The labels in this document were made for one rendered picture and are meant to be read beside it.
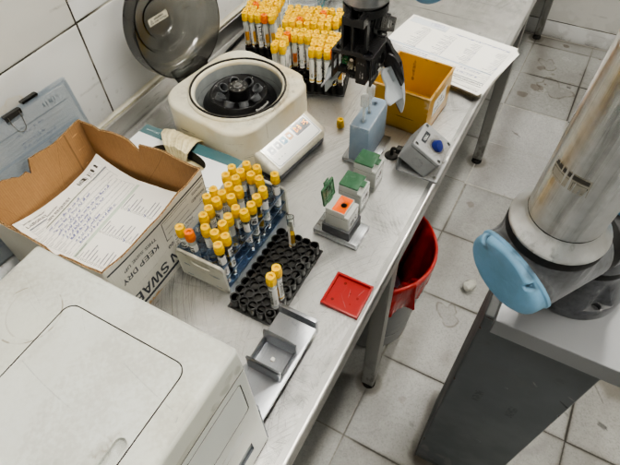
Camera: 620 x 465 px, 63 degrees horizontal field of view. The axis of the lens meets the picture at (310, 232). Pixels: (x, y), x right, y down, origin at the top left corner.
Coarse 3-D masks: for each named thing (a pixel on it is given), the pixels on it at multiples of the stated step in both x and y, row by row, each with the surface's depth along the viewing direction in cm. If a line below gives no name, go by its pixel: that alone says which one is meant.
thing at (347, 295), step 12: (336, 276) 87; (348, 276) 87; (336, 288) 86; (348, 288) 86; (360, 288) 86; (372, 288) 85; (324, 300) 85; (336, 300) 85; (348, 300) 85; (360, 300) 85; (348, 312) 83; (360, 312) 83
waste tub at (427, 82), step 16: (416, 64) 112; (432, 64) 110; (416, 80) 115; (432, 80) 113; (448, 80) 108; (384, 96) 107; (416, 96) 102; (432, 96) 102; (416, 112) 105; (432, 112) 107; (400, 128) 111; (416, 128) 108
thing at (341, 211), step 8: (336, 200) 89; (344, 200) 89; (352, 200) 88; (328, 208) 88; (336, 208) 88; (344, 208) 88; (352, 208) 88; (328, 216) 89; (336, 216) 88; (344, 216) 87; (352, 216) 88; (336, 224) 90; (344, 224) 88; (352, 224) 91
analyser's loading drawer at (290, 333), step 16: (288, 320) 79; (304, 320) 77; (272, 336) 74; (288, 336) 77; (304, 336) 77; (256, 352) 75; (272, 352) 75; (288, 352) 75; (256, 368) 73; (272, 368) 74; (288, 368) 73; (256, 384) 73; (272, 384) 72; (256, 400) 71; (272, 400) 71
